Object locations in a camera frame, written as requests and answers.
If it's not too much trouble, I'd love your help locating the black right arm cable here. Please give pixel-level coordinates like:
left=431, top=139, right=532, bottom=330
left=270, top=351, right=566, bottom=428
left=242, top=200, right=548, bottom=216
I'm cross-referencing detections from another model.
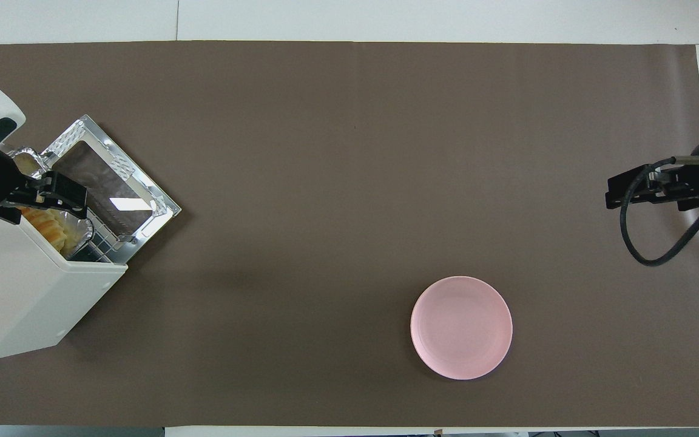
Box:
left=620, top=157, right=699, bottom=266

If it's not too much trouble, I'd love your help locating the pink round plate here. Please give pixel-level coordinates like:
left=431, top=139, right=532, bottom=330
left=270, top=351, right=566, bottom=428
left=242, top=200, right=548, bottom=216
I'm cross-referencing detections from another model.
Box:
left=410, top=276, right=513, bottom=381

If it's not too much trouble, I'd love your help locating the glass oven door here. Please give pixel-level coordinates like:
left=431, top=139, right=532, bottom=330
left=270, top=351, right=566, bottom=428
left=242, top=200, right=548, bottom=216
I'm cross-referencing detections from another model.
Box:
left=40, top=114, right=181, bottom=252

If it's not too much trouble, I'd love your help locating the metal oven wire rack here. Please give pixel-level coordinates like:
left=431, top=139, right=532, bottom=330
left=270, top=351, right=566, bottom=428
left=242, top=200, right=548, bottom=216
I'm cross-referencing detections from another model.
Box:
left=73, top=209, right=118, bottom=263

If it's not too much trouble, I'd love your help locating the brown table mat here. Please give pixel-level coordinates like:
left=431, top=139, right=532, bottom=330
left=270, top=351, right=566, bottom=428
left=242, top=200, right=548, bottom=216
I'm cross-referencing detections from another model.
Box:
left=0, top=41, right=699, bottom=427

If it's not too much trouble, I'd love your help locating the aluminium foil tray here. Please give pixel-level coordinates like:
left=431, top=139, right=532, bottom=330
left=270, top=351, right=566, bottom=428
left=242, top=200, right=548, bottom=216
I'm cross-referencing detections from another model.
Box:
left=13, top=147, right=95, bottom=259

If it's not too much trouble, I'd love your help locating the sliced golden bread loaf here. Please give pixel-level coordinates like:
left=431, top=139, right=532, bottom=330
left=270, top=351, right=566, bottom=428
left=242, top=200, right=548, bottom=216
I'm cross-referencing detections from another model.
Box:
left=21, top=206, right=75, bottom=252

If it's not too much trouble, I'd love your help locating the cream toaster oven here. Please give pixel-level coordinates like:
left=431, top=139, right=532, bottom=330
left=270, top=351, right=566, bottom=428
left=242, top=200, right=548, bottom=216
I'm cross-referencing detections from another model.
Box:
left=0, top=146, right=129, bottom=363

